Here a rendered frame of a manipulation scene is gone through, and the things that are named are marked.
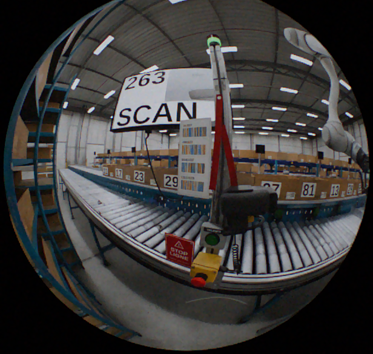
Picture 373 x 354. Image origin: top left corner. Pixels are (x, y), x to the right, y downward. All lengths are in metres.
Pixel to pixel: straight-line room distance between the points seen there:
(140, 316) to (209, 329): 0.51
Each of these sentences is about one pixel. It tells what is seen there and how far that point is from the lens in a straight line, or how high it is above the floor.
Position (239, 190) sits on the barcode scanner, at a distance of 0.23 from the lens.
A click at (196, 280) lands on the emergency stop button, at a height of 0.86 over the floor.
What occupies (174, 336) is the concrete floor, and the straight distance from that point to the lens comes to 1.14.
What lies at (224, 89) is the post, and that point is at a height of 1.32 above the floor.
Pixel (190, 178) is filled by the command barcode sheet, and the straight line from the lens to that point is 0.31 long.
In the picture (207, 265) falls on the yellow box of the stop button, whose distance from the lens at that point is 0.35.
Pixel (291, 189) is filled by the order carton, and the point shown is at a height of 0.98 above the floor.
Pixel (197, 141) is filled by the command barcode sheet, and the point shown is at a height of 1.18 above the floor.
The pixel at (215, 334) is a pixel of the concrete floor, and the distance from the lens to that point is 1.16.
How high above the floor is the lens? 1.14
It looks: 3 degrees down
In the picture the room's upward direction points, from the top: 2 degrees clockwise
